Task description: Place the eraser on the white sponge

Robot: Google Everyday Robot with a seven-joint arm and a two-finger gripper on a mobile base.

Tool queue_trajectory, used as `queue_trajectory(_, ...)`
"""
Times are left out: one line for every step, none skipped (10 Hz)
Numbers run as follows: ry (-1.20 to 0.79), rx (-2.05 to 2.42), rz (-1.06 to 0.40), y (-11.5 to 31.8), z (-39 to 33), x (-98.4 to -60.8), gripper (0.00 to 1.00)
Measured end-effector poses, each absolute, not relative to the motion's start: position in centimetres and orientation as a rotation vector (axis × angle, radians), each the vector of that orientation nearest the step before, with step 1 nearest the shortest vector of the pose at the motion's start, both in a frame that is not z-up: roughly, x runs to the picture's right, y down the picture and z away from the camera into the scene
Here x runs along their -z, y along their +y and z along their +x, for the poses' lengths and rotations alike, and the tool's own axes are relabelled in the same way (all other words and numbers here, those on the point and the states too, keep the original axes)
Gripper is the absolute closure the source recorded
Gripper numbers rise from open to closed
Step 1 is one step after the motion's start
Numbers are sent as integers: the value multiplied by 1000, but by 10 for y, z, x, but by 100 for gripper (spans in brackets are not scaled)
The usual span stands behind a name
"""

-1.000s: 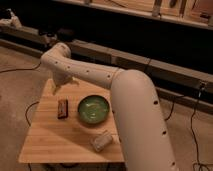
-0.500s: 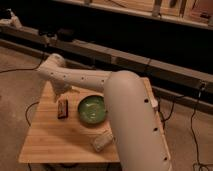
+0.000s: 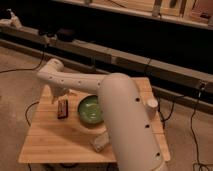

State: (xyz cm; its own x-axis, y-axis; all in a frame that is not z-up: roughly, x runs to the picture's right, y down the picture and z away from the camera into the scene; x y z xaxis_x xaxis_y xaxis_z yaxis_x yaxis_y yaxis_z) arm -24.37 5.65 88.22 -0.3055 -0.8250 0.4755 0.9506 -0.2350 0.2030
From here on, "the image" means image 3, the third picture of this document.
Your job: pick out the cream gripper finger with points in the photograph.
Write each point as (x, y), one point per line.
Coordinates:
(54, 99)

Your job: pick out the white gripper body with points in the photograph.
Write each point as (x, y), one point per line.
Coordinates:
(58, 91)

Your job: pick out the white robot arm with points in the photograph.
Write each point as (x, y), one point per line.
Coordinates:
(130, 131)

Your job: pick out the white sponge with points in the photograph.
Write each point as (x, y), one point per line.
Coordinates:
(100, 142)

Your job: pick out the green bowl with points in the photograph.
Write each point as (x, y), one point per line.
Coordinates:
(89, 110)

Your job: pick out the wooden table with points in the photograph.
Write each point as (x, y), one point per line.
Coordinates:
(50, 140)

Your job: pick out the dark round object on ledge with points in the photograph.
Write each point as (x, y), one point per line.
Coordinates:
(67, 35)

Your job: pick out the white object far left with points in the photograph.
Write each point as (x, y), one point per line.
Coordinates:
(13, 21)

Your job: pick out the white plastic cup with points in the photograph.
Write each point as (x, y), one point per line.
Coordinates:
(151, 107)

